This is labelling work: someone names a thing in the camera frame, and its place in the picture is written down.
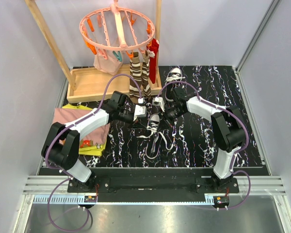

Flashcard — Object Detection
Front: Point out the purple cable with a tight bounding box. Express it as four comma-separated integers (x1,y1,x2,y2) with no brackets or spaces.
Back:
157,81,252,210
44,74,144,231

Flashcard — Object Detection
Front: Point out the right brown striped sock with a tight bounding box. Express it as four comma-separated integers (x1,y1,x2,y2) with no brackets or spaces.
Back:
141,51,151,99

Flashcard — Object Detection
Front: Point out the black marble pattern mat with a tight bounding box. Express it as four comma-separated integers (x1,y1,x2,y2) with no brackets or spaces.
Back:
79,66,268,176

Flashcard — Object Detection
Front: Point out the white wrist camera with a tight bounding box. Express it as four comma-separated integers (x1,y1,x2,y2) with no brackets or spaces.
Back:
152,97,165,112
134,98,146,120

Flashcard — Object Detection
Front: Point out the yellow-green folded garment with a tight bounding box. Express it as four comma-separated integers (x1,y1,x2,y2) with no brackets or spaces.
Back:
62,104,110,156

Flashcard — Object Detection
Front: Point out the brown striped sock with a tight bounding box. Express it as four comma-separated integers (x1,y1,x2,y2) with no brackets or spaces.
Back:
129,52,142,103
141,51,151,99

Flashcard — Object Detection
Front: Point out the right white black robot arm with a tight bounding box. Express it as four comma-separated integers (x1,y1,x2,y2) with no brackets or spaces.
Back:
162,88,248,193

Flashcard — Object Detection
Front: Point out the pink folded t-shirt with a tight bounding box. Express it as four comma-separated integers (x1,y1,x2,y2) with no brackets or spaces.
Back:
53,104,110,147

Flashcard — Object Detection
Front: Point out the white shoelace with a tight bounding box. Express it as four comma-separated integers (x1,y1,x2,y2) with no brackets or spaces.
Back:
137,121,174,151

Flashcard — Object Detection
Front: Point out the wooden drying rack stand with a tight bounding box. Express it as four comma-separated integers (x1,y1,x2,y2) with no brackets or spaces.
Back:
26,0,162,103

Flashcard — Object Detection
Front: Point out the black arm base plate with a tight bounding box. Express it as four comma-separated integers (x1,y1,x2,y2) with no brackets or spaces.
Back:
67,168,240,205

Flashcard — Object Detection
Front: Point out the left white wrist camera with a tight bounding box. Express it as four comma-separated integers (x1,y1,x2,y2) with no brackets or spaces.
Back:
134,98,146,120

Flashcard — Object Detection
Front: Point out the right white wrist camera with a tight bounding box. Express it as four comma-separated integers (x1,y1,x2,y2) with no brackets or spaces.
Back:
152,97,165,112

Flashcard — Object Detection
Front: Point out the black white sneaker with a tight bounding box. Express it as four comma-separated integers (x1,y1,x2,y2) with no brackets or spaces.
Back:
145,114,162,160
165,67,185,102

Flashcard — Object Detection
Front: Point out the red hanging cloth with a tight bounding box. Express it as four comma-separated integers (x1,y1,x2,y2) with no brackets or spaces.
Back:
148,38,159,83

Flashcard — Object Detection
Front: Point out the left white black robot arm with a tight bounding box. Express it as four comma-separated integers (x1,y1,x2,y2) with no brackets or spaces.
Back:
41,91,146,192

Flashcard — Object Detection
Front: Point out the pink hanging garment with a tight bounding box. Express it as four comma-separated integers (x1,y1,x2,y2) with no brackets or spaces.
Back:
94,53,123,75

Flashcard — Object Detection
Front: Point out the grey slotted cable duct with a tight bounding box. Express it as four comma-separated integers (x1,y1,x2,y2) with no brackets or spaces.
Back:
33,195,97,205

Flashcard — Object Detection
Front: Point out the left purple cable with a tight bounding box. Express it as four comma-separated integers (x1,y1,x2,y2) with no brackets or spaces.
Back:
44,74,144,231

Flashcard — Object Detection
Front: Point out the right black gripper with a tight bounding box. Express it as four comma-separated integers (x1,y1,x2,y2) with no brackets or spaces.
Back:
157,105,186,133

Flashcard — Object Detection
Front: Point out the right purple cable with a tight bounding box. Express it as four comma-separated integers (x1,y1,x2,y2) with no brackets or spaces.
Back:
157,81,252,210

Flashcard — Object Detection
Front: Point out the left brown striped sock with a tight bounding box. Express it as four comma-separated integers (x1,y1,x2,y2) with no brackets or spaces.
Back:
129,52,142,103

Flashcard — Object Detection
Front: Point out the pink round clip hanger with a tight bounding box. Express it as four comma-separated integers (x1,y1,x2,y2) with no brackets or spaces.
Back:
79,0,161,62

